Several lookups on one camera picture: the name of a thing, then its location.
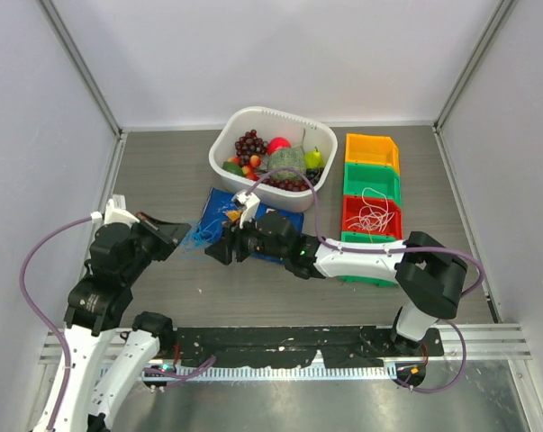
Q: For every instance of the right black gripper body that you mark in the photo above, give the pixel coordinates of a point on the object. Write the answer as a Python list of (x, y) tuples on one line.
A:
[(248, 241)]

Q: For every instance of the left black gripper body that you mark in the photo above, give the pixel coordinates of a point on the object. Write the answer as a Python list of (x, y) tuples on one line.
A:
[(149, 246)]

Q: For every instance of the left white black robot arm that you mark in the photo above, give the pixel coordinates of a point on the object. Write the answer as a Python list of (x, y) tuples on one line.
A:
[(82, 397)]

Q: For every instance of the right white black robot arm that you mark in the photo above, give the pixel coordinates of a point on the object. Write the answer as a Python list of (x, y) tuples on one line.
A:
[(432, 278)]

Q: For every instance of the blue Doritos chip bag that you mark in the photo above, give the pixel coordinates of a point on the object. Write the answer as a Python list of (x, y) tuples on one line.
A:
[(220, 211)]

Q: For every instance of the red yellow cherries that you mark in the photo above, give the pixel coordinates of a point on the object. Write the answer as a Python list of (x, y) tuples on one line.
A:
[(249, 165)]

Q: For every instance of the lower dark grape bunch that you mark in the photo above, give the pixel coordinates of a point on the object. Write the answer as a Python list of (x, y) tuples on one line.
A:
[(291, 182)]

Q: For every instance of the green lime fruit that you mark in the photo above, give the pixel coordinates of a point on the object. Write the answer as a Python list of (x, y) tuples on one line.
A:
[(232, 168)]

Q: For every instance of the green netted melon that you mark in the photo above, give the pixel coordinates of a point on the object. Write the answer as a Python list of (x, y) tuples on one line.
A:
[(290, 159)]

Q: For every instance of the lower green plastic bin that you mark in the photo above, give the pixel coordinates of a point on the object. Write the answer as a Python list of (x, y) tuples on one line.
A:
[(359, 237)]

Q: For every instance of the green plastic bin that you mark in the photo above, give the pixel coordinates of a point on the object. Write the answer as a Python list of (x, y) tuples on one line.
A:
[(372, 181), (359, 237)]

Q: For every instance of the green pear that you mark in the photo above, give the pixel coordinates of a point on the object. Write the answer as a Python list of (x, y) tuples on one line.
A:
[(313, 159)]

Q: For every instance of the dark red grape bunch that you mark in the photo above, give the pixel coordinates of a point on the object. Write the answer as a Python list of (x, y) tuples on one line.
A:
[(250, 144)]

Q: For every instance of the red apple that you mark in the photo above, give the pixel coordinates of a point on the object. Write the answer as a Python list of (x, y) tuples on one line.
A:
[(277, 143)]

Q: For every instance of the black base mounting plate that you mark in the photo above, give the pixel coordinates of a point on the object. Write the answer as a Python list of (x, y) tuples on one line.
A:
[(291, 347)]

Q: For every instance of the red plastic bin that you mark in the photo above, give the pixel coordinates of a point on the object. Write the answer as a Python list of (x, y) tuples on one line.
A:
[(371, 216)]

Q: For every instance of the white plastic fruit tub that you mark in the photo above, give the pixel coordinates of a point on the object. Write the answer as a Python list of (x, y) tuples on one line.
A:
[(302, 133)]

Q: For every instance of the upper green plastic bin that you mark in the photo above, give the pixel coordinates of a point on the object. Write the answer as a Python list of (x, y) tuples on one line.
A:
[(372, 181)]

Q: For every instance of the orange plastic bin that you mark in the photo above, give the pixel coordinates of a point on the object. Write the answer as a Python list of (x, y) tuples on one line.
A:
[(372, 150)]

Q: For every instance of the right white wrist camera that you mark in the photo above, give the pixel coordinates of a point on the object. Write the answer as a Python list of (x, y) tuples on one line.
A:
[(247, 202)]

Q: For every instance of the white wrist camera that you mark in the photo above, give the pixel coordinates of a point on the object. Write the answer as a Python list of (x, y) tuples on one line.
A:
[(247, 202), (114, 212)]

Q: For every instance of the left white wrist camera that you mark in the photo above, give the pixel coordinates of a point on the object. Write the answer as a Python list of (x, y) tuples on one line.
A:
[(114, 212)]

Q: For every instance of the white slotted cable duct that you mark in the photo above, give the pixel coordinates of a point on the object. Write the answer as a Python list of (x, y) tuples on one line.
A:
[(315, 372)]

